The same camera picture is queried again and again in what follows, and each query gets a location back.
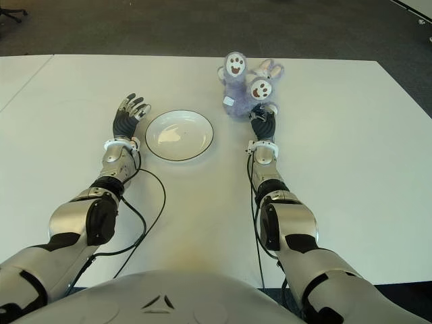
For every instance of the purple plush bunny doll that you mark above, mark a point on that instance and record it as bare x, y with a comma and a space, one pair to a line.
236, 91

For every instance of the white plate black rim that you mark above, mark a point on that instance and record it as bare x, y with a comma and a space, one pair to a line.
179, 135

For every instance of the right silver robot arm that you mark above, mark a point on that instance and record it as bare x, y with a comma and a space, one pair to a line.
290, 216

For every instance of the grey robot torso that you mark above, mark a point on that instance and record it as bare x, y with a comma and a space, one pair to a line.
162, 303

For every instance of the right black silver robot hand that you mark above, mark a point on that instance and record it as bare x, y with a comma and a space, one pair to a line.
265, 128

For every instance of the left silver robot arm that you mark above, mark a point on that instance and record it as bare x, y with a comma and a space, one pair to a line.
111, 162

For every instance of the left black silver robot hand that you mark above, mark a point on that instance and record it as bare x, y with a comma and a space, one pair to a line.
125, 123

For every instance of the black office chair base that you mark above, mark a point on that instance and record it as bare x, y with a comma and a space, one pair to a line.
13, 17

